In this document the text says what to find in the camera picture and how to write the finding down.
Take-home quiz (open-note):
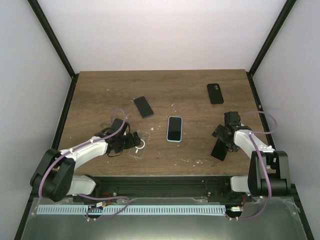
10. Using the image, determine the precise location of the clear magsafe phone case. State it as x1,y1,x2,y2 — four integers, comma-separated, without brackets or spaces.
128,130,151,159

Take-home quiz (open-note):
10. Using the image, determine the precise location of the pink-edged black phone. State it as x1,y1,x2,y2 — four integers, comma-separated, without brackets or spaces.
210,139,228,162

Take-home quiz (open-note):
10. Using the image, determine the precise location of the light blue phone case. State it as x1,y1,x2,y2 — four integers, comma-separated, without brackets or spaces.
166,115,184,143

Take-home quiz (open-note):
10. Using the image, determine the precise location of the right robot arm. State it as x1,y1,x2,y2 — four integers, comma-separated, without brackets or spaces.
211,111,291,202

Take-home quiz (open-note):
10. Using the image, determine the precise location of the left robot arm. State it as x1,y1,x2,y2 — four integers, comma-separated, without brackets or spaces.
30,118,143,202

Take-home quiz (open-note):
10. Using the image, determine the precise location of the blue-edged black phone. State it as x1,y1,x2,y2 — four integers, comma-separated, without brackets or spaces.
133,96,154,118

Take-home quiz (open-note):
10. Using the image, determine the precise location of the black phone case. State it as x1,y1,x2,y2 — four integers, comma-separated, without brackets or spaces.
206,83,224,105

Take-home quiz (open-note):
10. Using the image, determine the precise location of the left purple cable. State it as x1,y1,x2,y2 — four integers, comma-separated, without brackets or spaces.
37,108,130,201

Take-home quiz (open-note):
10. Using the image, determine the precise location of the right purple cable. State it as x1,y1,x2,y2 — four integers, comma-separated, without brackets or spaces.
237,111,279,221

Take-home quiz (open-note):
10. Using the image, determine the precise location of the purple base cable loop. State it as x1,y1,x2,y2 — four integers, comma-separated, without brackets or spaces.
85,195,133,222

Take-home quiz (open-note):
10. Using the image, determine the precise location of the black aluminium frame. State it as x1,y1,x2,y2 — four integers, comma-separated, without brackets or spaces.
28,0,314,240

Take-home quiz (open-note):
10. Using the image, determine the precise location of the light blue slotted cable duct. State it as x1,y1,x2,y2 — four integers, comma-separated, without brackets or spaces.
36,204,226,216

